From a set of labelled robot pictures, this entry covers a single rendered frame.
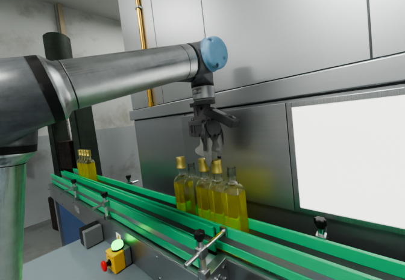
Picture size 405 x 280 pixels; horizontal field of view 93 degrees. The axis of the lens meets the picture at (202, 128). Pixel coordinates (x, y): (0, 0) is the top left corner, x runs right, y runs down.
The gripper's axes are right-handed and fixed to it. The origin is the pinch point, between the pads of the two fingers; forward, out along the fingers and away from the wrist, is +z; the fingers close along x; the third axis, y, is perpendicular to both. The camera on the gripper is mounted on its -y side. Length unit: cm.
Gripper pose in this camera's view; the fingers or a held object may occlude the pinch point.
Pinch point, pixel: (216, 160)
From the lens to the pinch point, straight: 64.5
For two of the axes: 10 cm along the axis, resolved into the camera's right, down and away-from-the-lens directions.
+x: -6.4, 1.1, -7.6
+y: -7.6, 0.5, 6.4
